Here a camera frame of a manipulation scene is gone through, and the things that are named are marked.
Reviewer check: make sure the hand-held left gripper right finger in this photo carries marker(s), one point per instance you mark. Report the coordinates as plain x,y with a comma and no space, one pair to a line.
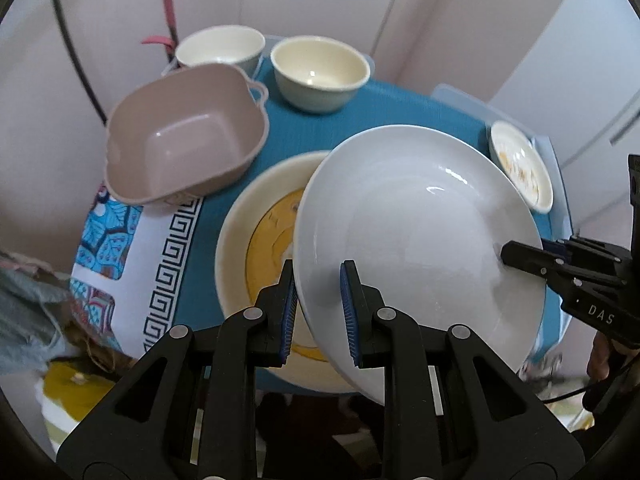
348,310

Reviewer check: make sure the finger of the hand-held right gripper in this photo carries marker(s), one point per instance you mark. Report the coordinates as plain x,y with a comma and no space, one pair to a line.
525,255
580,250

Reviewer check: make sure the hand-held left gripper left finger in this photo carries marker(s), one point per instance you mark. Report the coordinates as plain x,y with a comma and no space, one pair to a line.
289,310

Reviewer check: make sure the cream plate with yellow print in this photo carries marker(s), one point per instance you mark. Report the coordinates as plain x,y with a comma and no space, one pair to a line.
240,240

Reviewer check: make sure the small plate with floral print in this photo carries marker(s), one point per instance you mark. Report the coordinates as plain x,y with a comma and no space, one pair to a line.
520,160

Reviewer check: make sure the large white plate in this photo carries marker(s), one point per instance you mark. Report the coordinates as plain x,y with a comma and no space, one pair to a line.
415,220

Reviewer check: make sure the cream round bowl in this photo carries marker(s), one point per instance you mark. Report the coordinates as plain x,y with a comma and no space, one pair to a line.
220,45
320,67

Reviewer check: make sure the person's right hand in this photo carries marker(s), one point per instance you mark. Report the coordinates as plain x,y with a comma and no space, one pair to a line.
597,360

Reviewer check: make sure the white cabinet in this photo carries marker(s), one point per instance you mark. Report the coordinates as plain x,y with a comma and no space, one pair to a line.
575,60

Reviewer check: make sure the teal patterned tablecloth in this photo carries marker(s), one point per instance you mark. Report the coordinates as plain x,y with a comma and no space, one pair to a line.
400,105

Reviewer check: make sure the yellow cloth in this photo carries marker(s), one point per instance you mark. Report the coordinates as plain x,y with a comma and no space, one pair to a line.
70,385

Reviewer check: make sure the grey blue cloth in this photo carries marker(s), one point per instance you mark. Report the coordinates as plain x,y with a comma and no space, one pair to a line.
25,310

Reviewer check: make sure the white door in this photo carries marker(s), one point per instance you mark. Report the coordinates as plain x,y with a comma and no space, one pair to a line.
325,0

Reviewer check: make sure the pink plastic hanger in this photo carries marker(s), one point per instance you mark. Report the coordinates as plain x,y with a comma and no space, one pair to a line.
170,15

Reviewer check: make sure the black metal rod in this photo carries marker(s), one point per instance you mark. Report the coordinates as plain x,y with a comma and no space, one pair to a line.
75,60

